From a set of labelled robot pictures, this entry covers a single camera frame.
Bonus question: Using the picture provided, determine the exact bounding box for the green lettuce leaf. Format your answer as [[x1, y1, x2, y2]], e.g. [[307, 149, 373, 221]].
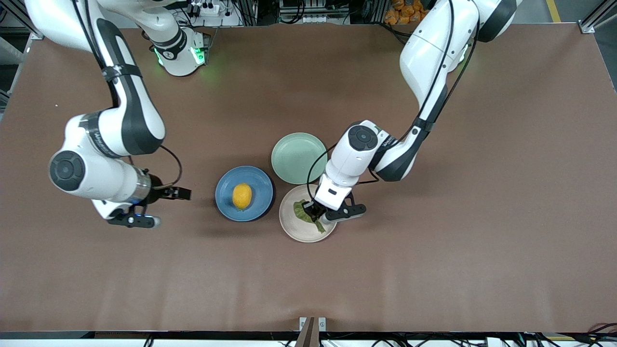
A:
[[293, 199, 327, 234]]

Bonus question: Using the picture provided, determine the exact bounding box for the yellow lemon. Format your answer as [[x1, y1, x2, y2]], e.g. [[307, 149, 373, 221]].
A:
[[232, 183, 253, 211]]

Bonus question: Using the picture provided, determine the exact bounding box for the beige plate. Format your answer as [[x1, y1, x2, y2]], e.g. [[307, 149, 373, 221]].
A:
[[279, 184, 339, 243]]

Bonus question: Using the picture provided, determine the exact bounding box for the blue plate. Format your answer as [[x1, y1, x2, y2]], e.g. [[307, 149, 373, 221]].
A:
[[215, 166, 274, 222]]

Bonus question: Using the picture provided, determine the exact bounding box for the green plate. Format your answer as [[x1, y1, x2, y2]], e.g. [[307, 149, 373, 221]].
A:
[[271, 133, 328, 185]]

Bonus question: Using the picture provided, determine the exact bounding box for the white power strip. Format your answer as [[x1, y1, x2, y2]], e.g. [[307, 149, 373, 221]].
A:
[[186, 0, 222, 17]]

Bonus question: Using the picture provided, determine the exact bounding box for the bag of orange items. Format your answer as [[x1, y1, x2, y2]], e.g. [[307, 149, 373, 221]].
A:
[[384, 0, 427, 26]]

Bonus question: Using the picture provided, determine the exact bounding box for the brown camera pole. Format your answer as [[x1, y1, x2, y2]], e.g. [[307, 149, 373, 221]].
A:
[[295, 317, 320, 347]]

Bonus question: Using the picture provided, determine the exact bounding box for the black cable bundle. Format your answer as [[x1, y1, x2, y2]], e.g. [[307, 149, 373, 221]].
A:
[[523, 322, 617, 347]]

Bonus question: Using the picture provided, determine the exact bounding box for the aluminium frame profile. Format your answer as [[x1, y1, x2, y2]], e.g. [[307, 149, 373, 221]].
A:
[[581, 0, 617, 33]]

